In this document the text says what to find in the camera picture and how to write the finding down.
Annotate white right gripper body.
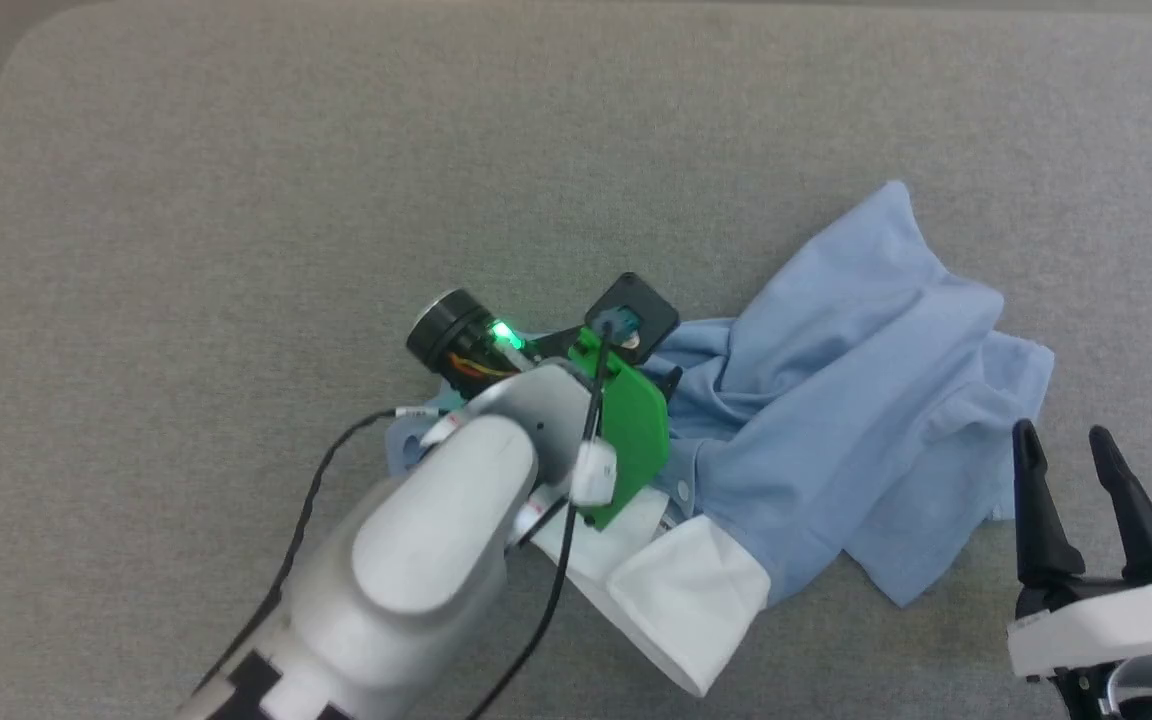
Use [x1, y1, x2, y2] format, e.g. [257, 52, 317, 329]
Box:
[1006, 577, 1152, 682]

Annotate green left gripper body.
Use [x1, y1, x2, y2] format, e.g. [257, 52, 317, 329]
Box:
[406, 289, 673, 532]

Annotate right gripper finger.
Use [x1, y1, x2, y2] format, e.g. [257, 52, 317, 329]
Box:
[1088, 424, 1152, 585]
[1011, 419, 1089, 593]

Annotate light blue white shirt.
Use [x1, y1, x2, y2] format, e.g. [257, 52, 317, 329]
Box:
[384, 180, 1057, 699]

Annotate white cable label tag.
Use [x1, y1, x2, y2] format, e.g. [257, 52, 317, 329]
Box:
[569, 440, 619, 508]

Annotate left camera black cable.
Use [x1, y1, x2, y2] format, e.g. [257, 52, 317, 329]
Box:
[466, 330, 627, 720]

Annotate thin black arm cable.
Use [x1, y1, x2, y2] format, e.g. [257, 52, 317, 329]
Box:
[198, 405, 437, 701]

